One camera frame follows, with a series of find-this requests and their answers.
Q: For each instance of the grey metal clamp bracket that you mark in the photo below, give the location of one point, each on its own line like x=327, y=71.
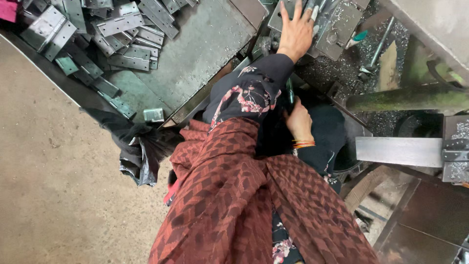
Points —
x=456, y=150

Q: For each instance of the person's right fingers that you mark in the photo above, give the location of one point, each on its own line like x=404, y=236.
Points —
x=291, y=110

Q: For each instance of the flat steel bar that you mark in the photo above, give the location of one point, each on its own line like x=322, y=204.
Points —
x=399, y=151

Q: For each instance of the grey machine housing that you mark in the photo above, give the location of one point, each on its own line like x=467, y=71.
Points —
x=432, y=29

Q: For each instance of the red patterned shawl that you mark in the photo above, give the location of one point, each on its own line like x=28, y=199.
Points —
x=234, y=198

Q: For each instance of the small folded metal hinge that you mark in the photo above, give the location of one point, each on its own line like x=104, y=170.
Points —
x=154, y=114

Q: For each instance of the pile of grey metal hinges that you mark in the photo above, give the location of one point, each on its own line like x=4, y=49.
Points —
x=110, y=36

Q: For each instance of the green machine column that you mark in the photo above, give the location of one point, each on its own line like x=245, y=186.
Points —
x=403, y=98

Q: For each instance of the large grey metal tray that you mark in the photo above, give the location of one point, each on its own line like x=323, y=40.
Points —
x=205, y=47

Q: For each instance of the person's left hand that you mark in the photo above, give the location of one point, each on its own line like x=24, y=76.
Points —
x=296, y=35

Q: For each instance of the brown cardboard piece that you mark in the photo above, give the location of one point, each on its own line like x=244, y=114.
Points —
x=366, y=187

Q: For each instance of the heap of metal shavings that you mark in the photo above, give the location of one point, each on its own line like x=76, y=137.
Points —
x=337, y=73

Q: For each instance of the grey metal hinge plate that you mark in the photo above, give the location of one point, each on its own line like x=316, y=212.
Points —
x=339, y=25

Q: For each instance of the long steel rod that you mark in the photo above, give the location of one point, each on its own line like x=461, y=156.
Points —
x=380, y=44

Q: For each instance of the black plastic bag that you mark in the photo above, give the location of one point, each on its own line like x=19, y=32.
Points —
x=141, y=150

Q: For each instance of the dark floral dress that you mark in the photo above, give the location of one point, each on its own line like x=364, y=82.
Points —
x=284, y=245

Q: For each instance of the dark metal sheet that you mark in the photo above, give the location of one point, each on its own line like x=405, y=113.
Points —
x=432, y=223

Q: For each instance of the person's right hand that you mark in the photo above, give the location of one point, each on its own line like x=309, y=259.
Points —
x=300, y=123

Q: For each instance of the pink cloth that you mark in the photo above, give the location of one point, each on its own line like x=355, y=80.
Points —
x=8, y=10

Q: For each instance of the orange and gold bangles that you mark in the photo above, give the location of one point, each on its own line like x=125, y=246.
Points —
x=304, y=144

